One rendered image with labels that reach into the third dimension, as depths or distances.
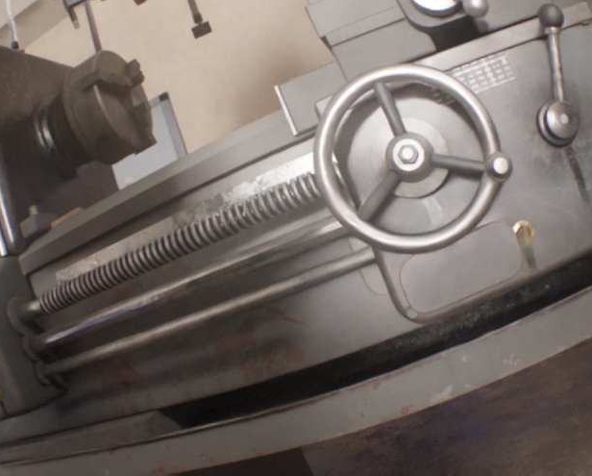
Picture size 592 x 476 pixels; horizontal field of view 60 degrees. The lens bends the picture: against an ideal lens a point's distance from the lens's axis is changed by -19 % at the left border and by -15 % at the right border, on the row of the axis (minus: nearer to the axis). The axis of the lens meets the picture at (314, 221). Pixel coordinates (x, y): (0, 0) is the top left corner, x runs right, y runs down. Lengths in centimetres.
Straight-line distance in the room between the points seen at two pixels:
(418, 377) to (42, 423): 81
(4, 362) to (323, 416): 57
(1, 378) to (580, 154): 97
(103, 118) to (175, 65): 349
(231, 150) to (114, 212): 23
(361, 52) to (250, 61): 372
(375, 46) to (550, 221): 30
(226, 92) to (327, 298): 362
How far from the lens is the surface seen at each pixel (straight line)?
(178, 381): 102
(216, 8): 466
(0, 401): 107
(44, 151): 129
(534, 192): 71
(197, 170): 92
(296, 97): 87
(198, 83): 454
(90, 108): 119
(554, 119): 68
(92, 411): 115
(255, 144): 90
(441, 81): 64
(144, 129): 127
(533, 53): 73
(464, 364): 73
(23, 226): 113
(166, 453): 87
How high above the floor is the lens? 64
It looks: 2 degrees up
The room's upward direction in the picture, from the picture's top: 22 degrees counter-clockwise
